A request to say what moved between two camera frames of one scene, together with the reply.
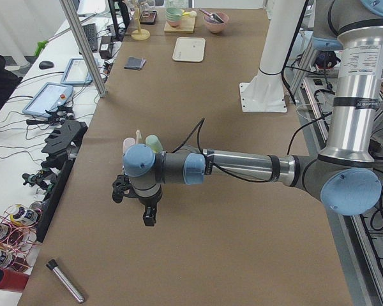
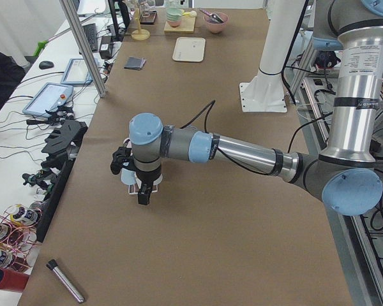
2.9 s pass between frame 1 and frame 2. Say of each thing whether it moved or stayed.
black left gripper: moved
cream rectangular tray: stayed
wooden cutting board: stayed
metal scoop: stayed
